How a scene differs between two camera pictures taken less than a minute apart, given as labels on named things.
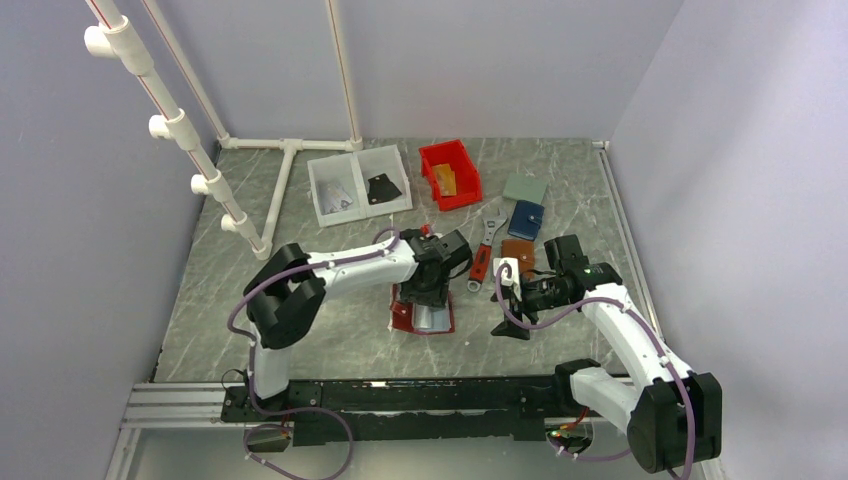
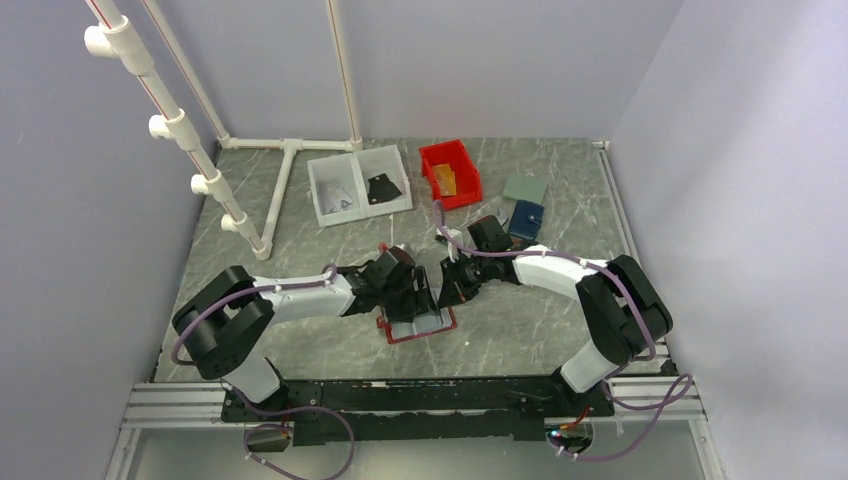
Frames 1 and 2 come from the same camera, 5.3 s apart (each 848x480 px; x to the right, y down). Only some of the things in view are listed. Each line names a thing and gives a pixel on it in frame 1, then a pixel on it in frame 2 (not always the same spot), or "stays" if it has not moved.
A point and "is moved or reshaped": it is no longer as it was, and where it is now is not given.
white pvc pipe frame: [114, 32] stays
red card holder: [402, 316] is moved or reshaped
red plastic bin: [450, 175] stays
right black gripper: [505, 328] → [453, 290]
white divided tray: [358, 185] stays
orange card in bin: [447, 179] stays
